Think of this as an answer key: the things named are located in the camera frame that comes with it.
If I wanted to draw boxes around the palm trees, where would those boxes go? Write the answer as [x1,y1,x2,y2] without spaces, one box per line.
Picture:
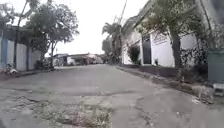
[101,21,123,65]

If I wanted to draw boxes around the bush by gate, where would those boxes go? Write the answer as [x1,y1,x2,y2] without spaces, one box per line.
[127,44,142,66]

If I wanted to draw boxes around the grey concrete road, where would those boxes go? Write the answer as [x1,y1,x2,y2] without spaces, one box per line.
[0,63,224,128]

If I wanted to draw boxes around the low buildings at road end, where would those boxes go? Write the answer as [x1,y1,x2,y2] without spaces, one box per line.
[44,52,104,67]

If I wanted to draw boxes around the white walled house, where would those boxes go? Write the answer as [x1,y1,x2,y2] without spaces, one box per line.
[120,0,224,69]

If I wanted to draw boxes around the raised kerb verge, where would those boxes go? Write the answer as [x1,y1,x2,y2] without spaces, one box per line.
[115,64,224,105]

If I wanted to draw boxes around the large leafy tree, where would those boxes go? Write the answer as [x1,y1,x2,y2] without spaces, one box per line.
[25,2,80,70]

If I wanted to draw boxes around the green bin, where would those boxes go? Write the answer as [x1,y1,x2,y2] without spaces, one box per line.
[207,48,224,85]

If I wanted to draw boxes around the overhead wires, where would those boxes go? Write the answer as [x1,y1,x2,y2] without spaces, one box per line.
[114,0,129,25]

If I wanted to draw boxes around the tree by white wall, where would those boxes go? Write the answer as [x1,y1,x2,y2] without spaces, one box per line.
[141,0,202,70]

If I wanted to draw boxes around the pale blue fence wall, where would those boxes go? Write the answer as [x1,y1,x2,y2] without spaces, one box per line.
[0,27,42,72]

